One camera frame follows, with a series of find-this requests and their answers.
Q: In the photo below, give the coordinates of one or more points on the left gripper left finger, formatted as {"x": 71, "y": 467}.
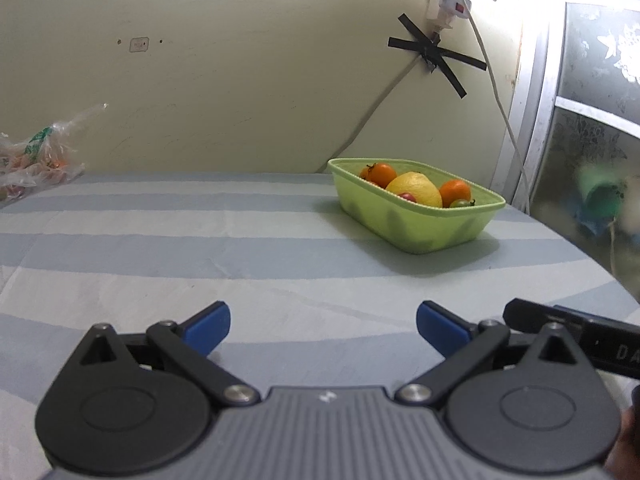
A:
{"x": 165, "y": 365}

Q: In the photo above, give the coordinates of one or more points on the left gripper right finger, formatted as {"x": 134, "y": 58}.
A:
{"x": 448, "y": 334}

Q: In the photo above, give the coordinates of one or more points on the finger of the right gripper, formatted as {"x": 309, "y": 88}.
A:
{"x": 529, "y": 317}
{"x": 595, "y": 315}

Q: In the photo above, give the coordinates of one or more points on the large orange mandarin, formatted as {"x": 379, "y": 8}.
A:
{"x": 454, "y": 190}

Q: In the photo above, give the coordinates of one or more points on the person's right hand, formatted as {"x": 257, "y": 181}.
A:
{"x": 623, "y": 463}

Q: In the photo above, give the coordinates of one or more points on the green tomato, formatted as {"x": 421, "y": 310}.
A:
{"x": 461, "y": 203}

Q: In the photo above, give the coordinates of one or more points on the green plastic basket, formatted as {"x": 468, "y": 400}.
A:
{"x": 413, "y": 228}

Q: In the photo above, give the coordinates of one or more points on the frosted glass sliding door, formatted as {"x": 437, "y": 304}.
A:
{"x": 572, "y": 158}

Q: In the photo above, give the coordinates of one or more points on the yellow lemon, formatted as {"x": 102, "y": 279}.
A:
{"x": 419, "y": 186}

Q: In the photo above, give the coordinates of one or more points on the red tomato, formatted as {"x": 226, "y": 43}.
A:
{"x": 408, "y": 196}

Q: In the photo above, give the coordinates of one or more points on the orange mandarin in basket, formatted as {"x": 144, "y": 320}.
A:
{"x": 365, "y": 173}

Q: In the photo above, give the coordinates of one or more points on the clear plastic fruit bag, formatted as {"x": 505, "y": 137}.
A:
{"x": 44, "y": 160}

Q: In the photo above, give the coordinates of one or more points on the black tape cross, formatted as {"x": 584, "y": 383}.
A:
{"x": 430, "y": 52}

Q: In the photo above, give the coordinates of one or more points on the wall sticker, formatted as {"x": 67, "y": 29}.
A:
{"x": 139, "y": 44}

